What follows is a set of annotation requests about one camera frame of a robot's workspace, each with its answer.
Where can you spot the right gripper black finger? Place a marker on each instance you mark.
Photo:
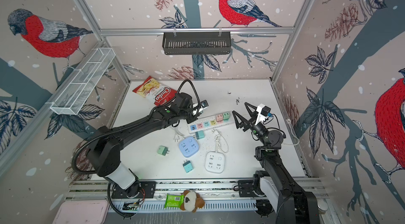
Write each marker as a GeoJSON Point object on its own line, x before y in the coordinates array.
{"type": "Point", "coordinates": [240, 121]}
{"type": "Point", "coordinates": [252, 110]}

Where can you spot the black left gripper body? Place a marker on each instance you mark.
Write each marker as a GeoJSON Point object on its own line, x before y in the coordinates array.
{"type": "Point", "coordinates": [186, 114]}

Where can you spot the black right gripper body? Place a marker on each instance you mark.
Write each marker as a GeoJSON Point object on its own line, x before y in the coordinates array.
{"type": "Point", "coordinates": [253, 127]}

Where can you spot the pink plug adapter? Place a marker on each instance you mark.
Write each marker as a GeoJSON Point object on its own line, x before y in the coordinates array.
{"type": "Point", "coordinates": [219, 118]}

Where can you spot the teal plug adapter front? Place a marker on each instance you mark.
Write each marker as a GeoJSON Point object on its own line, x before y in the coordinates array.
{"type": "Point", "coordinates": [188, 167]}

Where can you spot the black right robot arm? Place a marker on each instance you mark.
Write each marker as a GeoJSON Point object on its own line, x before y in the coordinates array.
{"type": "Point", "coordinates": [291, 203]}

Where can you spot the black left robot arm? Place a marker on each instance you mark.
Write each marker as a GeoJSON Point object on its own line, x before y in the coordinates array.
{"type": "Point", "coordinates": [101, 154]}

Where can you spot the white multicolour power strip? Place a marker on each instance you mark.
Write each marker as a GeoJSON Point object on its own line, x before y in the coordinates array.
{"type": "Point", "coordinates": [208, 123]}

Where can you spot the red Chuba chips bag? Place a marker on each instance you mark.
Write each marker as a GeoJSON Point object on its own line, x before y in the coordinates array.
{"type": "Point", "coordinates": [157, 93]}

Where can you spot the blue square socket cube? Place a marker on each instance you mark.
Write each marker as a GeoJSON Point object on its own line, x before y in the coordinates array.
{"type": "Point", "coordinates": [188, 146]}

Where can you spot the white square socket cube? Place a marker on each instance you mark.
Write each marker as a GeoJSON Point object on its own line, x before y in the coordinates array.
{"type": "Point", "coordinates": [215, 162]}

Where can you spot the brown plush dog toy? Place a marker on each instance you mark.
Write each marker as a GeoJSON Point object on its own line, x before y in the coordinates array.
{"type": "Point", "coordinates": [192, 201]}

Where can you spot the green wet wipes pack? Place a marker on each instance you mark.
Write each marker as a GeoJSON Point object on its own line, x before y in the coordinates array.
{"type": "Point", "coordinates": [174, 200]}

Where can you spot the glass jar with lid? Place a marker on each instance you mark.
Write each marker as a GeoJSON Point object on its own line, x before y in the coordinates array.
{"type": "Point", "coordinates": [322, 205]}

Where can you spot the pink tray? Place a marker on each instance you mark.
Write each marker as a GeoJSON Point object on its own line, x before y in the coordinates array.
{"type": "Point", "coordinates": [82, 212]}

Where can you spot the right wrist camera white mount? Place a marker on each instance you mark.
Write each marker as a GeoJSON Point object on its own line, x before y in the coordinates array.
{"type": "Point", "coordinates": [263, 113]}

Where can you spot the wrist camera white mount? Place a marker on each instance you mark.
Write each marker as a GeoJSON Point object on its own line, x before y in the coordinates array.
{"type": "Point", "coordinates": [199, 107]}
{"type": "Point", "coordinates": [263, 113]}

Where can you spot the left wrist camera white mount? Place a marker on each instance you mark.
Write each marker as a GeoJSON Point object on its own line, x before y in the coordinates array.
{"type": "Point", "coordinates": [199, 107]}

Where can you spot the black hanging wall basket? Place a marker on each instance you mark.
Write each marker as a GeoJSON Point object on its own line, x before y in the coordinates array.
{"type": "Point", "coordinates": [197, 43]}

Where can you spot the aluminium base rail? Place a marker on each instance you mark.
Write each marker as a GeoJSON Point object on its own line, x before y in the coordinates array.
{"type": "Point", "coordinates": [218, 194]}

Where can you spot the white wire mesh shelf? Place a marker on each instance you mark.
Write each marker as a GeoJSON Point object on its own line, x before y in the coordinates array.
{"type": "Point", "coordinates": [74, 96]}

